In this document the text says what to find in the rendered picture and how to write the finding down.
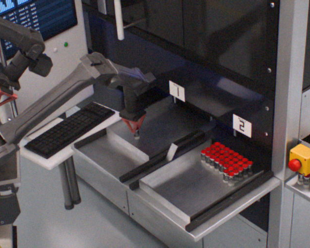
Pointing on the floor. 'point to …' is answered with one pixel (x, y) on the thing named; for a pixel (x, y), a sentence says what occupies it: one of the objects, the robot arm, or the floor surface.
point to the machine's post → (286, 115)
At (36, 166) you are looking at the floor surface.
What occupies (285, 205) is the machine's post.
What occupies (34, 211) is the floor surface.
